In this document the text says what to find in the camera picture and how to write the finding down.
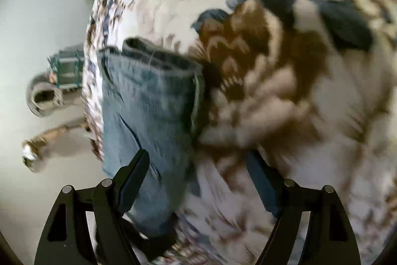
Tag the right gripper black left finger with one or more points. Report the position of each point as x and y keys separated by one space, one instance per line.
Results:
x=65 y=238

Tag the blue denim shorts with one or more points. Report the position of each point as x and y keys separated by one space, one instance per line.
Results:
x=151 y=100

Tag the white bucket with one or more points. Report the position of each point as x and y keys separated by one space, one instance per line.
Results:
x=43 y=97

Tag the teal storage rack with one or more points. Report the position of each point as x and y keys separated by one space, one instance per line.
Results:
x=66 y=69

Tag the floral bed blanket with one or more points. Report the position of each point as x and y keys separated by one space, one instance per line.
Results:
x=309 y=84

